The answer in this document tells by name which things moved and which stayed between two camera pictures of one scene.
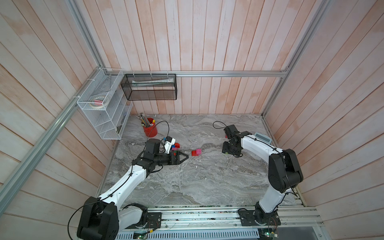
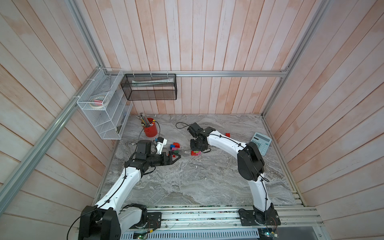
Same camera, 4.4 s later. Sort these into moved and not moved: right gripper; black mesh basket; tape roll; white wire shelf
Moved: right gripper
Not moved: white wire shelf; tape roll; black mesh basket
